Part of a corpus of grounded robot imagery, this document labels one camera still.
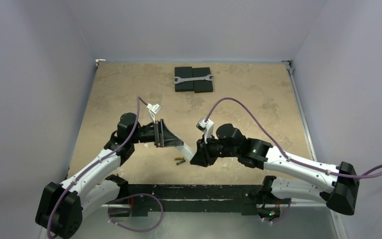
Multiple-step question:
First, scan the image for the left black foam block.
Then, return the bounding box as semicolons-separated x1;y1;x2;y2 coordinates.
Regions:
174;66;194;93

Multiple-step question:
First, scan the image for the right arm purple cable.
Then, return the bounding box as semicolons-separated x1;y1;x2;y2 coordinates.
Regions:
204;97;382;180

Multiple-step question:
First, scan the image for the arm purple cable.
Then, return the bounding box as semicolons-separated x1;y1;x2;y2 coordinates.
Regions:
204;97;382;180
46;96;151;239

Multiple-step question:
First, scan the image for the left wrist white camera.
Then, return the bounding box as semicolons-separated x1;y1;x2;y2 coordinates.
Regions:
147;103;162;123

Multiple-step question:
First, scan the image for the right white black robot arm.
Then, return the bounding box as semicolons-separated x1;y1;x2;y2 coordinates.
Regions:
190;121;360;216

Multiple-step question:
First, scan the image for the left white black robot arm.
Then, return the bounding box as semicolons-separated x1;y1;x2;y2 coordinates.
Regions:
35;113;195;239

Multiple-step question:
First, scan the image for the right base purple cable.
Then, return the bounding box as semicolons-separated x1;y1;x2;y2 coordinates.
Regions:
261;198;292;225

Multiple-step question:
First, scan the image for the black foam block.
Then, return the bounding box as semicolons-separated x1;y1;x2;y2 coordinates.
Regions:
192;67;213;93
174;66;194;93

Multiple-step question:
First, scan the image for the right black foam block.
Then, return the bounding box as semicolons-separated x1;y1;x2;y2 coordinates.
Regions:
192;67;213;93

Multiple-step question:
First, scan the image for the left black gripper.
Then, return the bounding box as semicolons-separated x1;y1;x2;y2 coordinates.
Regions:
129;119;183;147

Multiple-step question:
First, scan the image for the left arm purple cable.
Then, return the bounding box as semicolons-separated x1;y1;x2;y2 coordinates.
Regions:
46;96;151;239

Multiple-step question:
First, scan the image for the silver open-end wrench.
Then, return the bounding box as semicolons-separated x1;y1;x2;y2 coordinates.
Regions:
173;74;214;84

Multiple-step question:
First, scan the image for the white remote control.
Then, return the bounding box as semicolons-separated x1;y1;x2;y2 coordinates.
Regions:
177;143;195;161

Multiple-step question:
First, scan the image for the right aluminium frame rail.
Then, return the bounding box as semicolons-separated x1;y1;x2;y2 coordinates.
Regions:
282;60;348;239

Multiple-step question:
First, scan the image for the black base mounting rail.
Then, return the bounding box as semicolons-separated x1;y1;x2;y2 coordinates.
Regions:
107;183;292;218

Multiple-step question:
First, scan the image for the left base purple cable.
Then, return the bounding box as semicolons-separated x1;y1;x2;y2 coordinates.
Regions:
107;193;164;233

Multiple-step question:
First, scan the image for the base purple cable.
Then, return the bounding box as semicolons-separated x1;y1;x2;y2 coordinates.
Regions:
261;198;292;225
107;193;164;233

